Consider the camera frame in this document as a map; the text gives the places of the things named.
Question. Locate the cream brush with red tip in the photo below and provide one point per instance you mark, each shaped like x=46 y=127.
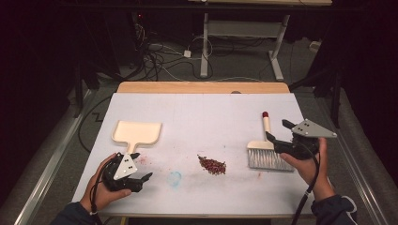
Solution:
x=266 y=157

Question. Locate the white desk frame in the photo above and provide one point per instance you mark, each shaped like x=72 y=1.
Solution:
x=242 y=28

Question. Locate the metal floor rail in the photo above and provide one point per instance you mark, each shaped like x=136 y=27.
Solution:
x=356 y=175
x=47 y=175

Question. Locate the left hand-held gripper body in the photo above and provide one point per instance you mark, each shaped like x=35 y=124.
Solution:
x=125 y=167

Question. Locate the wooden table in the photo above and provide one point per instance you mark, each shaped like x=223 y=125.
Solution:
x=187 y=87

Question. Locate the black stand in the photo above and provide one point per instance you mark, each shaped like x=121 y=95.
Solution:
x=78 y=93
x=336 y=97

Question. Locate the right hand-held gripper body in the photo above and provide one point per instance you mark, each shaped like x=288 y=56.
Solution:
x=308 y=129

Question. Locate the pile of red beans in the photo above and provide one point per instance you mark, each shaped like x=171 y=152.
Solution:
x=213 y=165

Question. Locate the person's right hand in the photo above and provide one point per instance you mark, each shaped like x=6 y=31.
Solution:
x=313 y=172

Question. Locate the white table cover board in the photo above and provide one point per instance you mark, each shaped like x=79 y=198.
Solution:
x=194 y=118

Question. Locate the white box on floor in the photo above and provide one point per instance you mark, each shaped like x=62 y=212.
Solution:
x=314 y=46

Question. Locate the person's left hand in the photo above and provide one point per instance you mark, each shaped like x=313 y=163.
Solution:
x=101 y=195

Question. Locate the cream dustpan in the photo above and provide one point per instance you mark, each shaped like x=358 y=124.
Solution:
x=137 y=132

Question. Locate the white power adapter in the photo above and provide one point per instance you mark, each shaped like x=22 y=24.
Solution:
x=187 y=53

